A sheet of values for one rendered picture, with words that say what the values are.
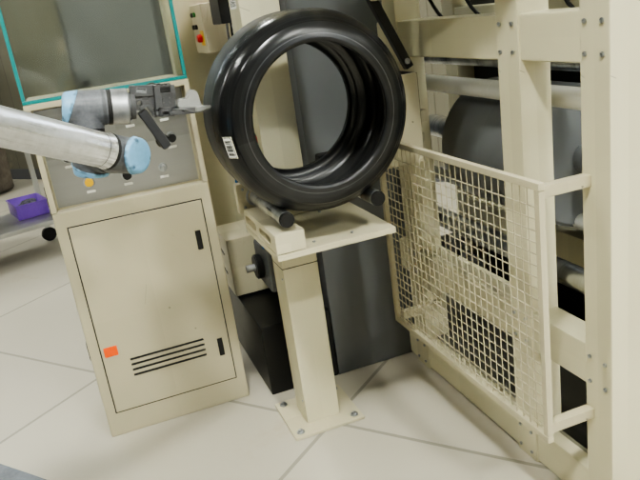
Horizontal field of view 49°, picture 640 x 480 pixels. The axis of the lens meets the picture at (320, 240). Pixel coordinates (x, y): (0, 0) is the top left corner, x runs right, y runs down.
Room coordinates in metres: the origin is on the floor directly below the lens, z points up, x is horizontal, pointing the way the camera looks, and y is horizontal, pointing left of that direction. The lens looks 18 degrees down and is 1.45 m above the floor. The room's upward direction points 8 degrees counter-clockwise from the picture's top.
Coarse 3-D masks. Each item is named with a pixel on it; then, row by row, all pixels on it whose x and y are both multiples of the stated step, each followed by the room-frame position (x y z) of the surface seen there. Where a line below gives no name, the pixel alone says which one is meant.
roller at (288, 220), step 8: (256, 200) 2.09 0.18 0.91; (264, 200) 2.04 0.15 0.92; (264, 208) 2.01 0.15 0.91; (272, 208) 1.95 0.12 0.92; (280, 208) 1.92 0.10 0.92; (272, 216) 1.92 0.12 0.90; (280, 216) 1.86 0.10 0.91; (288, 216) 1.87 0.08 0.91; (280, 224) 1.86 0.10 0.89; (288, 224) 1.87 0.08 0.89
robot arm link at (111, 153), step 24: (0, 120) 1.44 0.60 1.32; (24, 120) 1.49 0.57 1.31; (48, 120) 1.55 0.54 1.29; (0, 144) 1.46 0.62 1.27; (24, 144) 1.49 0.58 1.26; (48, 144) 1.52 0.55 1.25; (72, 144) 1.57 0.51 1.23; (96, 144) 1.62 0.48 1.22; (120, 144) 1.68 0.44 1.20; (144, 144) 1.73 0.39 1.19; (120, 168) 1.69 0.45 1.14; (144, 168) 1.72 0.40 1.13
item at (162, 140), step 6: (138, 114) 1.86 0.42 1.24; (144, 114) 1.85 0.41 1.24; (144, 120) 1.85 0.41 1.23; (150, 120) 1.86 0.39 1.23; (150, 126) 1.86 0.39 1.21; (156, 126) 1.86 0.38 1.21; (156, 132) 1.86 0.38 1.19; (162, 132) 1.86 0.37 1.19; (156, 138) 1.86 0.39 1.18; (162, 138) 1.86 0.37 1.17; (168, 138) 1.88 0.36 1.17; (162, 144) 1.86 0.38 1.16; (168, 144) 1.86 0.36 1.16
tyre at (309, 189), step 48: (240, 48) 1.89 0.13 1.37; (288, 48) 1.88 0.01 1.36; (336, 48) 2.20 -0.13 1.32; (384, 48) 1.99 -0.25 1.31; (240, 96) 1.84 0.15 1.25; (384, 96) 1.97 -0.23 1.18; (240, 144) 1.84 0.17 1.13; (336, 144) 2.20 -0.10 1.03; (384, 144) 1.95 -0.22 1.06; (288, 192) 1.87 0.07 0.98; (336, 192) 1.91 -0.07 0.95
